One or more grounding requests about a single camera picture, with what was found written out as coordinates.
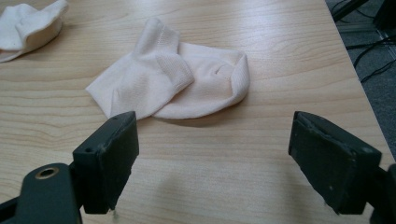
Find pale pink sock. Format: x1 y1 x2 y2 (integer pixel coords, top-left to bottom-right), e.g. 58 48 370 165
85 17 251 121

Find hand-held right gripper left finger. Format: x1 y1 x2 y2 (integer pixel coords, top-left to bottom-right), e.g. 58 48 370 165
72 110 140 215

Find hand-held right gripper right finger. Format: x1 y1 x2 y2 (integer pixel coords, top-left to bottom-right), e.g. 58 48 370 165
288 110 383 216

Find black cable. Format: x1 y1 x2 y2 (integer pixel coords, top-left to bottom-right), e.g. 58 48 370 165
345 35 396 69
360 59 396 84

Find black metal stand bar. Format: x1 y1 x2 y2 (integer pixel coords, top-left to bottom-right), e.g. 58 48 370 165
332 0 370 22

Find white sock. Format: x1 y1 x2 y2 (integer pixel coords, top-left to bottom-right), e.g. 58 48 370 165
0 0 70 64

